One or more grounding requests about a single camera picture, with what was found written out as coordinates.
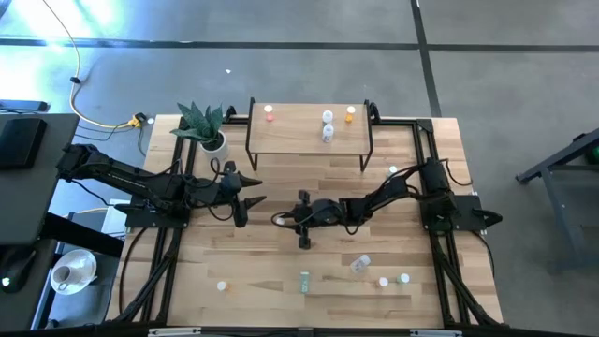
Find black floor cable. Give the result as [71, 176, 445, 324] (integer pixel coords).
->
[74, 124, 151, 158]

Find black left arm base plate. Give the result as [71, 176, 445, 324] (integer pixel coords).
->
[114, 201, 191, 229]

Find white cup on left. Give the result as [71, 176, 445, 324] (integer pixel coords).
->
[50, 248, 98, 296]

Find white coffee cup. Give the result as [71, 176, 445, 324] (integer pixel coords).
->
[52, 265, 74, 287]

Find black computer mouse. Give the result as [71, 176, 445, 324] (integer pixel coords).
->
[0, 247, 37, 295]

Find black floor tape strip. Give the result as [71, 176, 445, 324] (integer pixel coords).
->
[410, 0, 444, 118]
[0, 37, 599, 51]

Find white box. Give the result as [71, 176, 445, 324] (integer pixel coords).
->
[100, 198, 135, 240]

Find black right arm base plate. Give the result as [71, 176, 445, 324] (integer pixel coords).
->
[423, 194, 504, 234]

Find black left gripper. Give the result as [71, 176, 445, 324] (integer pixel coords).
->
[208, 161, 268, 229]

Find green snake plant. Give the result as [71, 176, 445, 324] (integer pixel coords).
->
[168, 101, 226, 144]

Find clear wide capsule bottle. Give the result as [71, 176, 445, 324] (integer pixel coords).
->
[349, 254, 373, 274]

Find silver aluminium bracket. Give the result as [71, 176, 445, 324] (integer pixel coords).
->
[410, 329, 463, 337]
[148, 327, 202, 337]

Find black flat box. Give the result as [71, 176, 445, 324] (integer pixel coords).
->
[0, 117, 48, 170]

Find black desk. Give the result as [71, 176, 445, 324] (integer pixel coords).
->
[0, 111, 125, 337]

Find black side table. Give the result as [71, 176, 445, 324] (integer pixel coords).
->
[514, 126, 599, 275]

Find yellow power cable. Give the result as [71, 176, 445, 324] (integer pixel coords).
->
[40, 0, 141, 130]

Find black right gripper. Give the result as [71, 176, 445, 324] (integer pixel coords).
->
[274, 190, 346, 249]

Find wooden shelf black frame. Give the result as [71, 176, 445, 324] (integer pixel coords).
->
[246, 96, 375, 173]

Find black flat device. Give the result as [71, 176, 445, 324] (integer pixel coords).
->
[0, 99, 51, 113]

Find white plant pot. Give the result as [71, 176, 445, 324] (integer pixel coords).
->
[199, 131, 230, 163]

